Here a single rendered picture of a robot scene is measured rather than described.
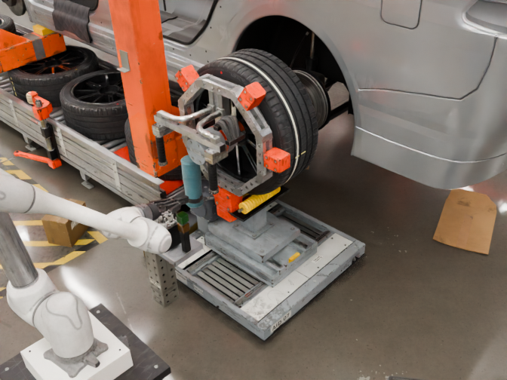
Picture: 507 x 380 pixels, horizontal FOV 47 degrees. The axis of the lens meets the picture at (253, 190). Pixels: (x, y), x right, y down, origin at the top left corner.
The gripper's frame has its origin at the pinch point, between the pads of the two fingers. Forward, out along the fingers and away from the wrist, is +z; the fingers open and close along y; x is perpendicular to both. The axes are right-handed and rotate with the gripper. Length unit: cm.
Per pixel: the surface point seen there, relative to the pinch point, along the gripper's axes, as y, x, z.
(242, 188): -9.4, -1.9, 30.1
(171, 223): 6.5, 14.1, 1.8
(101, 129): 135, 18, 65
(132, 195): 81, 40, 46
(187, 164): 14.7, -8.0, 17.9
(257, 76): -10, -54, 29
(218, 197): 6.9, 10.3, 33.8
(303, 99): -25, -46, 45
